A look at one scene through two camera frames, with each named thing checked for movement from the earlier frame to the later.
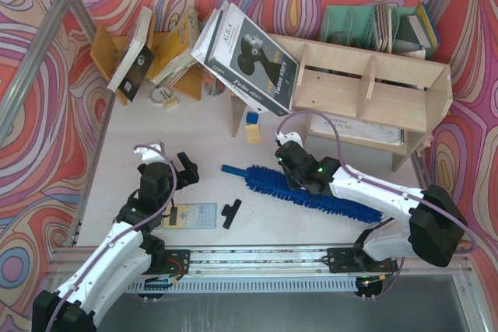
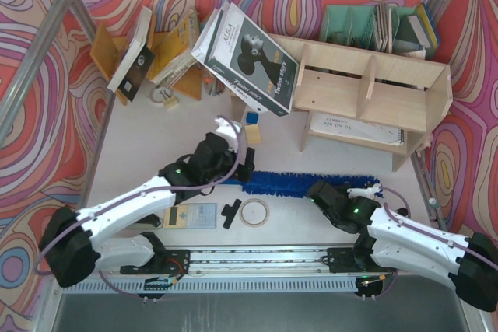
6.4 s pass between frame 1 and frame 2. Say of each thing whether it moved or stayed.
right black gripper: moved
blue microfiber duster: moved
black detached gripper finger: stayed
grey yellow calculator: stayed
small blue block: stayed
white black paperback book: stayed
